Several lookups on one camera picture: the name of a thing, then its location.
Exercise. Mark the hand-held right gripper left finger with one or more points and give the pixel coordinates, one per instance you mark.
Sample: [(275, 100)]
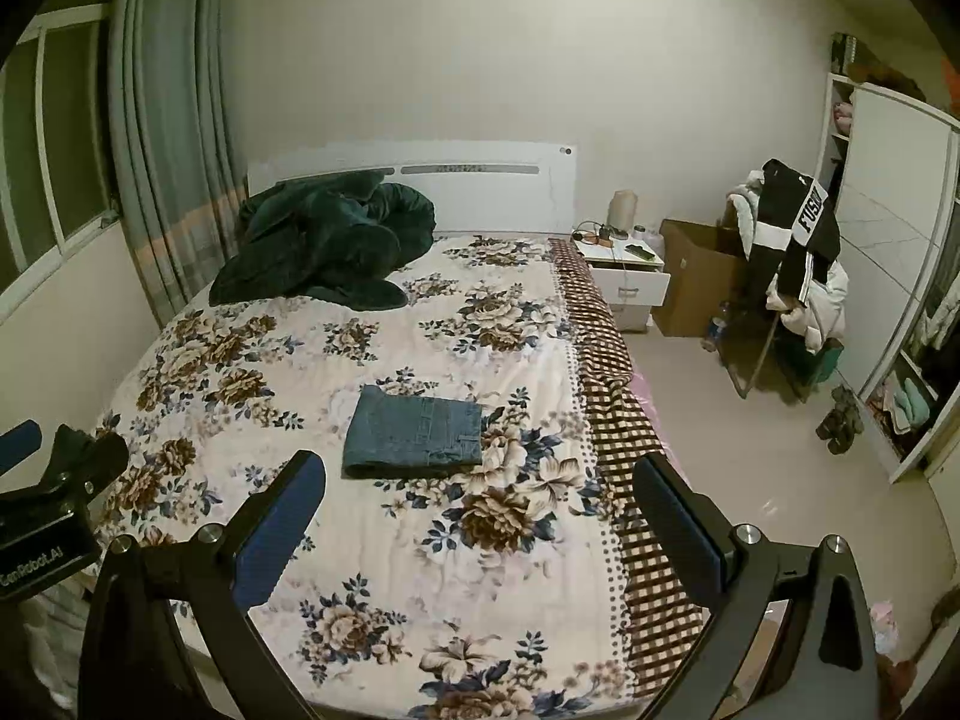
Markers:
[(281, 532)]

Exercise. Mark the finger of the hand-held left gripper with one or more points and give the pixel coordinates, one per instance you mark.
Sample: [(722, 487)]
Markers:
[(90, 461), (19, 442)]

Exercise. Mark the cardboard box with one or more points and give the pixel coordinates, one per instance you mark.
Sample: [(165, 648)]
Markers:
[(694, 277)]

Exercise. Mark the white wardrobe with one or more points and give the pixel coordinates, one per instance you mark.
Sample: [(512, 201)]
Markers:
[(885, 225)]

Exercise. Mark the mint green folded clothes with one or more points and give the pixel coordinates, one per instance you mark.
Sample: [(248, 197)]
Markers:
[(909, 405)]

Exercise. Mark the blue plastic bottle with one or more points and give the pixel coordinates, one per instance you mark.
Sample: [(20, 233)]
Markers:
[(715, 328)]

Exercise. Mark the brown checked bed sheet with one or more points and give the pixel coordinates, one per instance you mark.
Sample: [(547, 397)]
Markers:
[(600, 337)]

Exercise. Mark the white nightstand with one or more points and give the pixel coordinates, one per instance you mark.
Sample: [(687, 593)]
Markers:
[(634, 289)]

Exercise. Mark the pink cloth on shelf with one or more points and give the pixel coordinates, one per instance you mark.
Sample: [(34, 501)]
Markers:
[(844, 118)]

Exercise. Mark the chair with green seat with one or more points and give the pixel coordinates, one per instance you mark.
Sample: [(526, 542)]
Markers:
[(814, 364)]

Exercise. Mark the white bed with headboard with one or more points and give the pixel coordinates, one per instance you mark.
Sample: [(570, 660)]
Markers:
[(487, 191)]

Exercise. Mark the dark phone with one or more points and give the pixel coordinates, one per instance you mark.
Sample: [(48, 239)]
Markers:
[(640, 251)]

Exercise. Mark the pink under sheet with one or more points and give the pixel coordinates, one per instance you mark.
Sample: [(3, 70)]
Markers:
[(651, 412)]

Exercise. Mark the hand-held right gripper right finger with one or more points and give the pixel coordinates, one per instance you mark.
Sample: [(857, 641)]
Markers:
[(675, 532)]

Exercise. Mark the black and white jacket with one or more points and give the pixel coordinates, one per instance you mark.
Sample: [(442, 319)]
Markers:
[(802, 225)]

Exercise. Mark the beige jar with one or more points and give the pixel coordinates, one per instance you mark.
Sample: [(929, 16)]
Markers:
[(623, 211)]

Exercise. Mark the dark green blanket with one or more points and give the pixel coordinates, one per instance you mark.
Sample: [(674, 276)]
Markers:
[(322, 240)]

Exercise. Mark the blue jeans pants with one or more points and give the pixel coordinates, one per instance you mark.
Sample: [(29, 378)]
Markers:
[(412, 431)]

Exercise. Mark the window with white frame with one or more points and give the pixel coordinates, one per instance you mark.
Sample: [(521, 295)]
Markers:
[(60, 157)]

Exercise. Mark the grey green curtain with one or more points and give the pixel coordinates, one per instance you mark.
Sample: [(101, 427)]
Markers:
[(172, 127)]

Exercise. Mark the dark plush slipper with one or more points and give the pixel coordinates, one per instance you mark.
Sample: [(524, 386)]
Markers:
[(847, 420), (829, 427)]

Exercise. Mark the floral quilt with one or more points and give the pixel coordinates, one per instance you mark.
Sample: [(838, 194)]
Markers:
[(300, 375)]

